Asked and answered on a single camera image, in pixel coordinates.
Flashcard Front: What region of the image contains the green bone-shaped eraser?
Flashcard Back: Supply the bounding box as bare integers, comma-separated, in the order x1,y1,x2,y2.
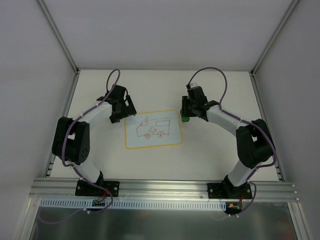
181,116,190,123

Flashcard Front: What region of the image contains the yellow-framed small whiteboard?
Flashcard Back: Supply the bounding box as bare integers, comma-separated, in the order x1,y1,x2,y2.
124,110,183,150

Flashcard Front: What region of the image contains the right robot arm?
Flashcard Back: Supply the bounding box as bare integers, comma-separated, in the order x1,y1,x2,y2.
180,84,278,198

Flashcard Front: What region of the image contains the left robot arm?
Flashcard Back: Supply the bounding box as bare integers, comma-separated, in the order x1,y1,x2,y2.
51,85,137,196

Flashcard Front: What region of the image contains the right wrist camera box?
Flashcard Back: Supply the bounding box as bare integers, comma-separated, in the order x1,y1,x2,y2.
186,83,200,91

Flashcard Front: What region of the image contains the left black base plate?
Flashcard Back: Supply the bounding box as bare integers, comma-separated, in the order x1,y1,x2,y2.
75,180,120,198

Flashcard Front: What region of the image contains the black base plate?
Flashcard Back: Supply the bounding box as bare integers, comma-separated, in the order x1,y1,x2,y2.
206,182,253,200
75,180,120,198

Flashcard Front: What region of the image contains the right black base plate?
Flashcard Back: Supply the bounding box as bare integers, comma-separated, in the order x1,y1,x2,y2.
206,182,253,200

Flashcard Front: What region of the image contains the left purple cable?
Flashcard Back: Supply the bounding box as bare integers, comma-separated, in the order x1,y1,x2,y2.
37,69,121,225

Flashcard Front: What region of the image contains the purple cable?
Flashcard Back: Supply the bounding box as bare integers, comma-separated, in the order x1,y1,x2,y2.
188,66,277,221
37,69,121,225

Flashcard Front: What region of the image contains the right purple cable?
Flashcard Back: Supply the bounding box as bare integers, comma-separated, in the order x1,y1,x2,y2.
188,66,277,221

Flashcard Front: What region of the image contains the left aluminium frame post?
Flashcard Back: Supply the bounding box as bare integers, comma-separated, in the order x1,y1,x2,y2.
37,0,81,178

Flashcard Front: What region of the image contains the aluminium frame post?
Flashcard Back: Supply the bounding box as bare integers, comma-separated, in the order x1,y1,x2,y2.
37,0,81,178
251,0,304,182

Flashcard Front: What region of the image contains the aluminium front rail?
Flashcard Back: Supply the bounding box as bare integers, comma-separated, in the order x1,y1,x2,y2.
29,177,301,202

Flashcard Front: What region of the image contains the white slotted cable duct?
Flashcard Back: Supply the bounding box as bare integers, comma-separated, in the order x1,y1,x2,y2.
39,198,227,212

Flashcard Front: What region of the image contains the right aluminium frame post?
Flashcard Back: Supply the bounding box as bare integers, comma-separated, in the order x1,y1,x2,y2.
251,0,304,182

